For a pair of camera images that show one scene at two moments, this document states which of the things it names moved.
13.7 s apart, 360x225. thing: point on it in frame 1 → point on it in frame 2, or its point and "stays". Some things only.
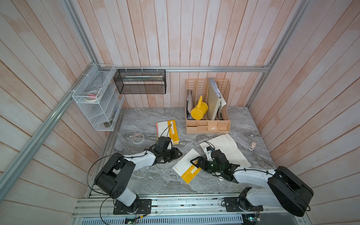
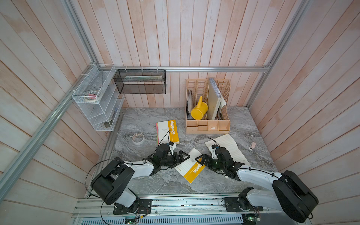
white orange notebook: [186, 169] → [167, 131]
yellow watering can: [198, 113] stays
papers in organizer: [221, 103] stays
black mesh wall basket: [141, 81] stays
